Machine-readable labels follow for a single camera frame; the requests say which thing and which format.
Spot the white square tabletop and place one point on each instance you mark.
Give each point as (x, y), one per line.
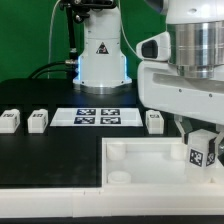
(152, 166)

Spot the white tag sheet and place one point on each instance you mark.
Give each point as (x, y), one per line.
(99, 117)

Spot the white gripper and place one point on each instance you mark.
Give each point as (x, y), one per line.
(161, 88)

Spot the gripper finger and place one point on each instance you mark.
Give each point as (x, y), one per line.
(219, 138)

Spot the white front fence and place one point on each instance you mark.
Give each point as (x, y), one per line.
(113, 201)

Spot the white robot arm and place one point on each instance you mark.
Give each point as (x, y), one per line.
(181, 70)

